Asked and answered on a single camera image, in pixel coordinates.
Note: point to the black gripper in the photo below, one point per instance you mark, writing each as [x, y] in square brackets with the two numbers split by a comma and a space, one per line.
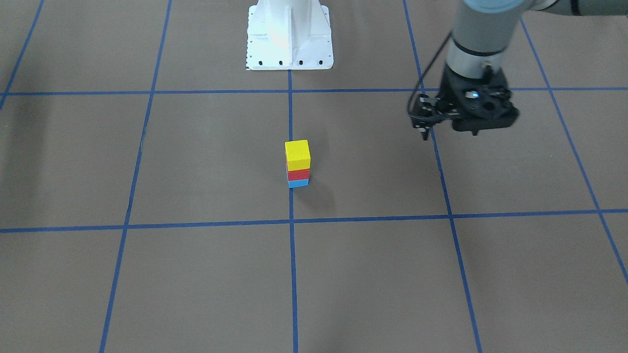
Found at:
[447, 97]

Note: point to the yellow block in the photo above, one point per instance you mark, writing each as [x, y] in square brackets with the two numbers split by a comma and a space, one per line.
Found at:
[297, 155]

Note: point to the red block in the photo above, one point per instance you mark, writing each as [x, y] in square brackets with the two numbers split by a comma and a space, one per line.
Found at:
[296, 175]

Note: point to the blue block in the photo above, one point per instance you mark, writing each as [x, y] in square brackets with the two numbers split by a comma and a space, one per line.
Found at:
[294, 183]

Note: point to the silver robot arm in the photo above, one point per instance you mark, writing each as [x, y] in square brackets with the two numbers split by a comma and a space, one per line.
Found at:
[483, 30]

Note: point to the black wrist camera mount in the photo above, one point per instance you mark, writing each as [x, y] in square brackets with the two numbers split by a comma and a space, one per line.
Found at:
[497, 105]

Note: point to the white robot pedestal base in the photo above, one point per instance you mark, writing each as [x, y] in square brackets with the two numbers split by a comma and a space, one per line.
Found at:
[289, 35]

